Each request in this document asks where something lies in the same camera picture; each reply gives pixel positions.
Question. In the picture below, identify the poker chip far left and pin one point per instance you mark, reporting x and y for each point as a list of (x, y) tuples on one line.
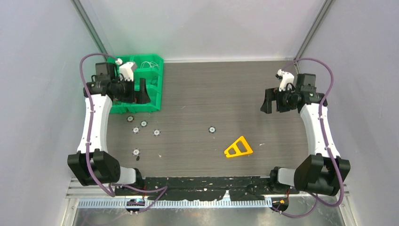
[(130, 118)]

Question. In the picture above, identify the aluminium front rail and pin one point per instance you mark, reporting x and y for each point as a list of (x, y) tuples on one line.
[(95, 197)]

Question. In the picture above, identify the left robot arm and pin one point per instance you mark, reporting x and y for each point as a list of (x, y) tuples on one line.
[(92, 163)]

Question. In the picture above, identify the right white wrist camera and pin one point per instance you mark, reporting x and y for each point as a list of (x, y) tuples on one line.
[(286, 80)]

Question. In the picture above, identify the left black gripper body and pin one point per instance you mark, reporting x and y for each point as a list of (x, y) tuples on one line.
[(125, 91)]

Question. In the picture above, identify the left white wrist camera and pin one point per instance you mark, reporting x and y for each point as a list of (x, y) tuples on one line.
[(126, 70)]

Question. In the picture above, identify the poker chip lower left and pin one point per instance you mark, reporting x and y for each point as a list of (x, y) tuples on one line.
[(136, 152)]

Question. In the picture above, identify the green compartment bin tray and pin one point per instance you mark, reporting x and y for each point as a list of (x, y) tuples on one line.
[(150, 67)]

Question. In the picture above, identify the poker chip middle left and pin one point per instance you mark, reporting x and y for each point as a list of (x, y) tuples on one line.
[(156, 132)]

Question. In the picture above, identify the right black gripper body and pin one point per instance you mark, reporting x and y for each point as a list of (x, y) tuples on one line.
[(284, 100)]

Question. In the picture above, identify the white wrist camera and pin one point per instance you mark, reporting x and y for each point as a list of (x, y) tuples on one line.
[(126, 70), (286, 80)]

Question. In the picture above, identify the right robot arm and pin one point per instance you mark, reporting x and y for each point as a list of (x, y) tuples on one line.
[(323, 171)]

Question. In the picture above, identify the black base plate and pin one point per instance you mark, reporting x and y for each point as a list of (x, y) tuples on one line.
[(239, 188)]

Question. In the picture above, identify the yellow triangular plastic piece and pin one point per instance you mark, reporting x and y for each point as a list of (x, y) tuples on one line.
[(239, 147)]

